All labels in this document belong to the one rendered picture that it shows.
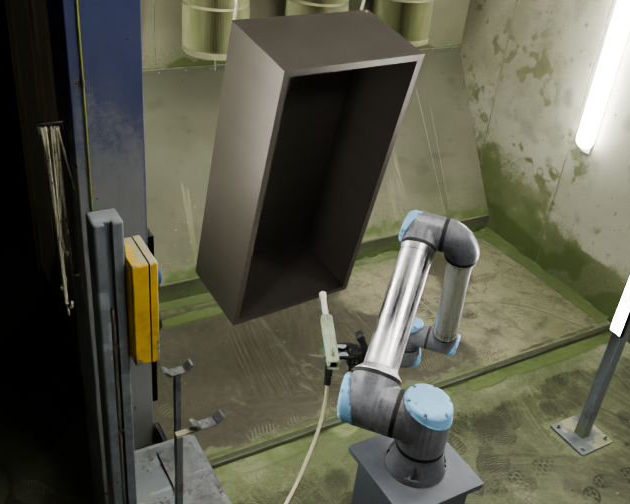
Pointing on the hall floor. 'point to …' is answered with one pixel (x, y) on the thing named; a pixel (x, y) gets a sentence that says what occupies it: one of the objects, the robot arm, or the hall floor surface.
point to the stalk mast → (113, 351)
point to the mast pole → (606, 372)
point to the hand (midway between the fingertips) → (327, 350)
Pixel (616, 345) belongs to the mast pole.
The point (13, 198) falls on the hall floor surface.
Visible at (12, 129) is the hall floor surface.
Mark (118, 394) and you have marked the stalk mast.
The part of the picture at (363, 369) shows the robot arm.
